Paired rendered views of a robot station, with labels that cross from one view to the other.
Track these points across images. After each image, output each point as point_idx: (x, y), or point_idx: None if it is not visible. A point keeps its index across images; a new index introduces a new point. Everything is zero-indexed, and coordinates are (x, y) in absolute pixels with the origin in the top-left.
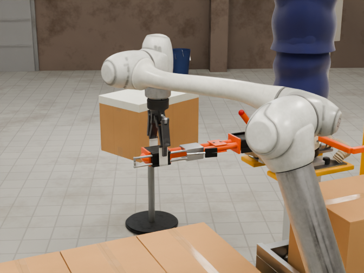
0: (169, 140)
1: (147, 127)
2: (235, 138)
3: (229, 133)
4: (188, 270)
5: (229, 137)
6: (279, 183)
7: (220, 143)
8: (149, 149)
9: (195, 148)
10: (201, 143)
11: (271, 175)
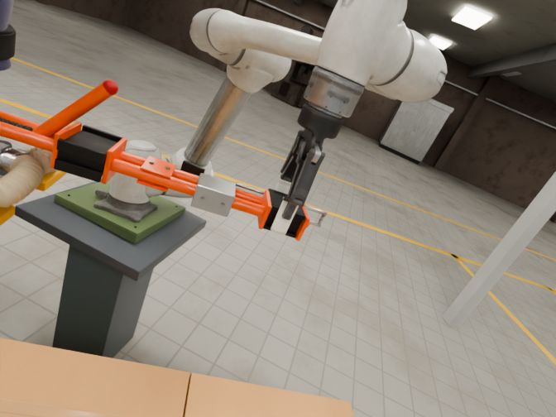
0: (285, 162)
1: (309, 189)
2: (123, 145)
3: (111, 150)
4: None
5: (114, 156)
6: (248, 98)
7: (159, 162)
8: (299, 207)
9: (217, 178)
10: (186, 182)
11: (53, 181)
